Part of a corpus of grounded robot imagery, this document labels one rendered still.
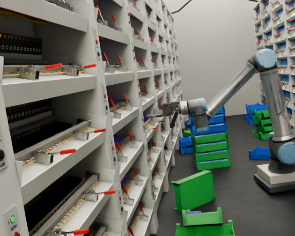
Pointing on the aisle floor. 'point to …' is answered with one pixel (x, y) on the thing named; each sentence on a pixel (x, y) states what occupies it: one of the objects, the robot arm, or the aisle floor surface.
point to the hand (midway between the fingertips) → (151, 116)
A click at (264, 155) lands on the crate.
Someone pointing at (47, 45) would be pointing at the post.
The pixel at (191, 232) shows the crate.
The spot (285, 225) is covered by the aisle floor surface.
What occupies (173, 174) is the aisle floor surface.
